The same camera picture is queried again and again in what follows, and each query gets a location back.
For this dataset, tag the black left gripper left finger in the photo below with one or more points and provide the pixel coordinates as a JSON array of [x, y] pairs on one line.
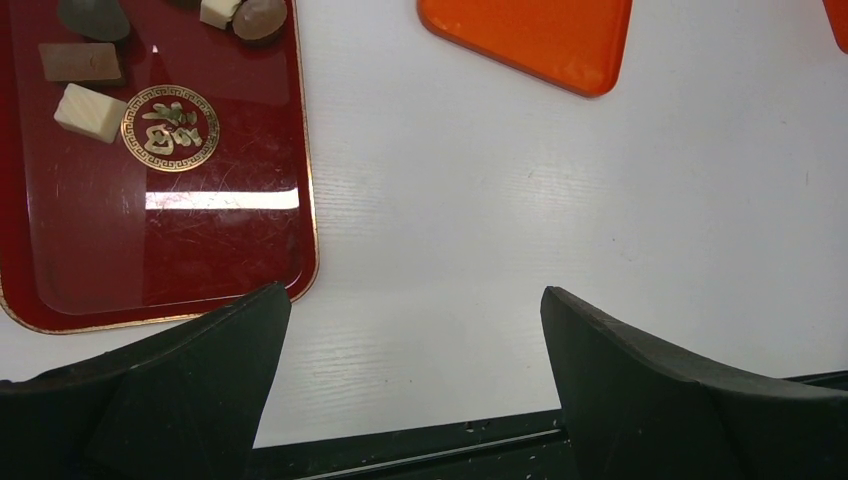
[[184, 403]]

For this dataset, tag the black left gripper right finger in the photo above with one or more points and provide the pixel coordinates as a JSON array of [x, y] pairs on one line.
[[635, 406]]

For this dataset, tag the red chocolate tray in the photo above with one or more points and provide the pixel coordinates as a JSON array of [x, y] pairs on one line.
[[208, 196]]

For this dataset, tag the white ridged square chocolate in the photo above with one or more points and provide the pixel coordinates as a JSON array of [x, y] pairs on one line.
[[90, 113]]

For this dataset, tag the brown cube chocolate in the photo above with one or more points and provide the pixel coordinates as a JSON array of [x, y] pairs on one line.
[[82, 63]]

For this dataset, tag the brown smooth oval chocolate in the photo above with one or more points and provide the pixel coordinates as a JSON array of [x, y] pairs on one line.
[[259, 21]]

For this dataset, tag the grey teardrop chocolate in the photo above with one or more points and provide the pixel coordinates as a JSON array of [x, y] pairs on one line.
[[99, 20]]

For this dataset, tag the orange compartment chocolate box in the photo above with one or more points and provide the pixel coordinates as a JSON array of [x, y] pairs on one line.
[[837, 14]]

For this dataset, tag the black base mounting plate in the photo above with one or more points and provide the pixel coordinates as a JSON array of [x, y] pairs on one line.
[[525, 446]]

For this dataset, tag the orange box lid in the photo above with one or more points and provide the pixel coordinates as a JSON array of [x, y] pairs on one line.
[[577, 45]]

